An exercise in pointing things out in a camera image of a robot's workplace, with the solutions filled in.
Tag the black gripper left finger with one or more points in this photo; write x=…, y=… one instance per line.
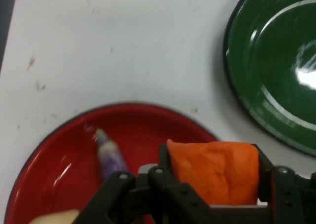
x=153, y=196

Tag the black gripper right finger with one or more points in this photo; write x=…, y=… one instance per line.
x=284, y=184

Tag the orange toy carrot chunk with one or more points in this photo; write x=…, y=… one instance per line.
x=217, y=174

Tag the purple toy eggplant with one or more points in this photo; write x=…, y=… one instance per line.
x=111, y=157

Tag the red round plate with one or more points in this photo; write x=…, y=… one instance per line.
x=74, y=159

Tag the yellow toy potato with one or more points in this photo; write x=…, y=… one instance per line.
x=56, y=216

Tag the green round plate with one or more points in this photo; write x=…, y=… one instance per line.
x=279, y=73

